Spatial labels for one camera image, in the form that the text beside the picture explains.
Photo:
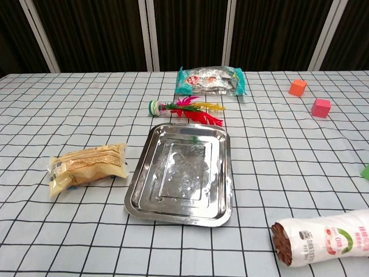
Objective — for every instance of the teal and silver snack bag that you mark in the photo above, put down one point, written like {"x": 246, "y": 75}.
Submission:
{"x": 210, "y": 81}

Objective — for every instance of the pink foam cube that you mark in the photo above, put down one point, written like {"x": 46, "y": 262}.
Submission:
{"x": 320, "y": 108}

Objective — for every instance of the stainless steel tray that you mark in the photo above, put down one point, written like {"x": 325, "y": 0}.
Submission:
{"x": 181, "y": 173}

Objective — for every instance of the colourful feather shuttlecock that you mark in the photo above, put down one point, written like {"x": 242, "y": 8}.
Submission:
{"x": 187, "y": 109}

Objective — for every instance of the yellow snack bag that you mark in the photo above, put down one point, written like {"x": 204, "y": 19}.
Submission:
{"x": 86, "y": 166}

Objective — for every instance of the checkered white tablecloth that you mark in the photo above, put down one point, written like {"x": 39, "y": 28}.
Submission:
{"x": 86, "y": 236}

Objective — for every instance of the white plastic cup stack package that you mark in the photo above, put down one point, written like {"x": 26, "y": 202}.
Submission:
{"x": 323, "y": 236}

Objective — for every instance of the green foam block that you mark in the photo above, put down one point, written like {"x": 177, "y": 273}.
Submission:
{"x": 366, "y": 173}

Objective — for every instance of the white folding screen frame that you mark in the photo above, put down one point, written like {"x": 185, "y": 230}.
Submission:
{"x": 152, "y": 34}

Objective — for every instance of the orange foam cube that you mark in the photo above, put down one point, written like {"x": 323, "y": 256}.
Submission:
{"x": 298, "y": 88}

